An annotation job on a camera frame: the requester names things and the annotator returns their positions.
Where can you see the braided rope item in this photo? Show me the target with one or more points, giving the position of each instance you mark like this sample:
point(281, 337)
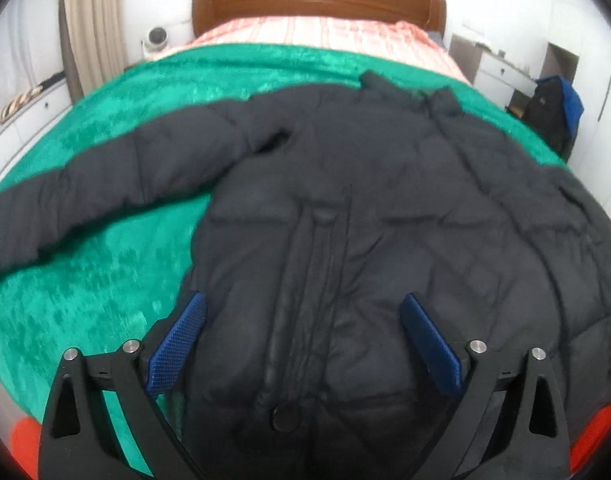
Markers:
point(19, 102)

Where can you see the white wardrobe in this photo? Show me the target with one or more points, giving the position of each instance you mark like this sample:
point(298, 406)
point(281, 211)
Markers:
point(586, 33)

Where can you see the blue garment on chair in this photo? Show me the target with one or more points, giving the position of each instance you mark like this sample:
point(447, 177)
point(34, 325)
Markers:
point(573, 108)

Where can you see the white low drawer cabinet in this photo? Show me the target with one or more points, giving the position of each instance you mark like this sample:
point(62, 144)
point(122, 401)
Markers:
point(23, 129)

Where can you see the black puffer jacket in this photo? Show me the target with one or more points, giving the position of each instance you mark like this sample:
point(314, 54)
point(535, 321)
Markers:
point(330, 204)

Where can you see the pink striped bed sheet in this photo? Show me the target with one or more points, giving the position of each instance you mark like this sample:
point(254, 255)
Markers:
point(401, 42)

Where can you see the white bedside cabinet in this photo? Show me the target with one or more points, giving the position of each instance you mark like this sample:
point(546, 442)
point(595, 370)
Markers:
point(495, 78)

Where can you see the beige curtain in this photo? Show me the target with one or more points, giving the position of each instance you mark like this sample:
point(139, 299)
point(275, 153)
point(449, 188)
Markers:
point(92, 44)

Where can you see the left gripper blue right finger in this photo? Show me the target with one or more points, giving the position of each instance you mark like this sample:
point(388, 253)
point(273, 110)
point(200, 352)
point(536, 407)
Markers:
point(434, 346)

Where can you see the black coat on chair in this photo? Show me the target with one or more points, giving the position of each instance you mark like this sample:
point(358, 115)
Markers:
point(545, 115)

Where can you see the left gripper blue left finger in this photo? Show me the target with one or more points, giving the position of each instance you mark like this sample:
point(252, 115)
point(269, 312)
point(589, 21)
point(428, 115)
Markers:
point(168, 343)

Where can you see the green velvet bedspread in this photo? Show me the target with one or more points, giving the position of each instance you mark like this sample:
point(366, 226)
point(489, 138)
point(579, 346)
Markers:
point(112, 282)

